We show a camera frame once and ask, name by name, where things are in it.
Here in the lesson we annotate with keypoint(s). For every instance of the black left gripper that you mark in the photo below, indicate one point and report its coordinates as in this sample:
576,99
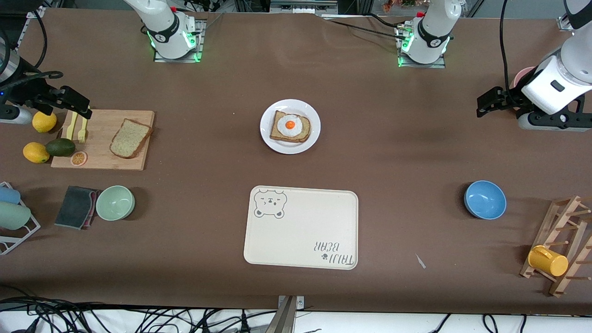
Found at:
508,99

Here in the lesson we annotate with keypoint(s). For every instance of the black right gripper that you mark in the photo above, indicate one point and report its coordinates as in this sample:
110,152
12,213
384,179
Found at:
28,90

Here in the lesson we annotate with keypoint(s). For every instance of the plain brown bread slice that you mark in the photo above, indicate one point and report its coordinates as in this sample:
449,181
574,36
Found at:
129,138

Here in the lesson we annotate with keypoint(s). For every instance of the white round plate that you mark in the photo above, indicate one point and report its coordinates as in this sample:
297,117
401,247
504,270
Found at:
312,138

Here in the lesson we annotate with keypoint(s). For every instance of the fried egg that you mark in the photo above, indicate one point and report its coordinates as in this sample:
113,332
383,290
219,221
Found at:
290,125

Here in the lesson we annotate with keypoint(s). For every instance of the toasted bread slice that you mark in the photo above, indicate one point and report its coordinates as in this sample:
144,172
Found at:
277,134

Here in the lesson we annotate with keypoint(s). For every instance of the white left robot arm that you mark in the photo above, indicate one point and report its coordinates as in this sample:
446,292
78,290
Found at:
555,78

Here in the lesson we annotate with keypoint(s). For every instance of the yellow plastic knife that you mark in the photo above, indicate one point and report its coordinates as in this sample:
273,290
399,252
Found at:
71,127

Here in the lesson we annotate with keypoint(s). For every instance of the yellow plastic fork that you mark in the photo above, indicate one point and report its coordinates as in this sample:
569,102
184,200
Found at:
82,132

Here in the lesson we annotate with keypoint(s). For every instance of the yellow lemon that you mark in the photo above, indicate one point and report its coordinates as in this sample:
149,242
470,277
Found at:
36,152
44,122

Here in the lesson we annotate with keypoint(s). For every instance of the pink bowl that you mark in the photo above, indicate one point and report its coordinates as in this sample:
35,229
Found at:
521,76

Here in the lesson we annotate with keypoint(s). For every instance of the dark green avocado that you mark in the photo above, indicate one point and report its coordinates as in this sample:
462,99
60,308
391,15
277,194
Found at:
60,147

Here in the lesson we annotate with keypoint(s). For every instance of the orange fruit slice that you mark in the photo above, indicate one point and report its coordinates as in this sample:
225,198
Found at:
78,158

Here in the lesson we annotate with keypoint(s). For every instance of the wooden cutting board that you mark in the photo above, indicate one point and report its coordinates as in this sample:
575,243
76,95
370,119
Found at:
101,157

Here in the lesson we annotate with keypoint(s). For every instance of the blue bowl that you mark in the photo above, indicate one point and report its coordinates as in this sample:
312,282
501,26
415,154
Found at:
485,200

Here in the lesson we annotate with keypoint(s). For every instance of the dark grey sponge cloth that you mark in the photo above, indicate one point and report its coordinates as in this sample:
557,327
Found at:
74,206

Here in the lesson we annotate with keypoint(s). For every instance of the pale green bowl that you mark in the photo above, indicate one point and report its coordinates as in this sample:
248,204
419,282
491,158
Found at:
115,203

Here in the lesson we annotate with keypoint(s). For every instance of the light blue cup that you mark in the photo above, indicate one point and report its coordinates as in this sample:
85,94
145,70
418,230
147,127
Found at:
8,195

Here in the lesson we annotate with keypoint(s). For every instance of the pale green cup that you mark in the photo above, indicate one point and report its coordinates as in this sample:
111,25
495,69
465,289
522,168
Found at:
14,216

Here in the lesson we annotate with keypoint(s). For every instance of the wooden mug rack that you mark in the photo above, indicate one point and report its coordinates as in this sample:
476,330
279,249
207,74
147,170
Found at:
552,226

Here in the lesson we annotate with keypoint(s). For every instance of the yellow mug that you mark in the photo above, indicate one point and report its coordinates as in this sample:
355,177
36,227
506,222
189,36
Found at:
548,261

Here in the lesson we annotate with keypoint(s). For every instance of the small white paper scrap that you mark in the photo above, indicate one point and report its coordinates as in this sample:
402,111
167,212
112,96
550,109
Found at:
421,262

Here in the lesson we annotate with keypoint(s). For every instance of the beige bear print tray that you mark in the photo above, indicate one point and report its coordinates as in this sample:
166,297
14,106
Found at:
300,231

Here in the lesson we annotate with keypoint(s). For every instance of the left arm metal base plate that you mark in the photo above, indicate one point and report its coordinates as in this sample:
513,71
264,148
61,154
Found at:
439,65

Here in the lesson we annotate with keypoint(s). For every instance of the aluminium frame post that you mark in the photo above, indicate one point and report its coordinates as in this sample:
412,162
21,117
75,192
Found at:
36,12
566,24

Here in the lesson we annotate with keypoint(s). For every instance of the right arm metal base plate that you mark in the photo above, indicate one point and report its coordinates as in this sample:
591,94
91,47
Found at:
200,39

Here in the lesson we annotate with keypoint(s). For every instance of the grey metal frame beam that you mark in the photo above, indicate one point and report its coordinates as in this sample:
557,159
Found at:
303,6

